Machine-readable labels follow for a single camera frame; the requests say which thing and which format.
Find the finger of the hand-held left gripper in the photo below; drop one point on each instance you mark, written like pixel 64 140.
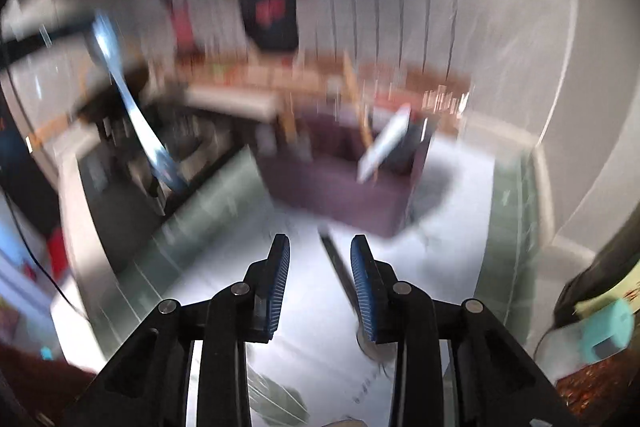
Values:
pixel 50 34

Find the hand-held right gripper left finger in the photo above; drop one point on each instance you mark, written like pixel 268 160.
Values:
pixel 277 292

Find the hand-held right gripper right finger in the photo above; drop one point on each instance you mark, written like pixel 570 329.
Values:
pixel 362 297

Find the purple plastic box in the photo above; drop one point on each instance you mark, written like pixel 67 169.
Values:
pixel 340 197

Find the light blue spoon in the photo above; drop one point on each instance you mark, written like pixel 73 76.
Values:
pixel 135 107

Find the white spoon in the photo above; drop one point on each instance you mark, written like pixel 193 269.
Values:
pixel 387 142

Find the wooden spoon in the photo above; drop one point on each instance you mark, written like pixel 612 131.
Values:
pixel 289 122

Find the light wooden chopstick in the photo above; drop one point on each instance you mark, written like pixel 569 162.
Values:
pixel 357 102

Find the green checked tablecloth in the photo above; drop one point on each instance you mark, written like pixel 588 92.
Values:
pixel 225 257

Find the black gas stove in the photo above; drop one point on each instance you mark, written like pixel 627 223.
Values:
pixel 125 197

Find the red box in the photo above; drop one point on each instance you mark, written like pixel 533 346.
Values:
pixel 57 257

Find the dark soy sauce bottle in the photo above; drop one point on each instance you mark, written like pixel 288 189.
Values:
pixel 600 277

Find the salt shaker teal cap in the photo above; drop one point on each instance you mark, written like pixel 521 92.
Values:
pixel 607 327

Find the chili jar yellow lid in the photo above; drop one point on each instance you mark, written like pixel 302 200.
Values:
pixel 600 392

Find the person's dark red clothing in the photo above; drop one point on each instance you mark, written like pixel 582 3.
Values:
pixel 30 372

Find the cartoon wall poster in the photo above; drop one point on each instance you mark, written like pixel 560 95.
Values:
pixel 270 7

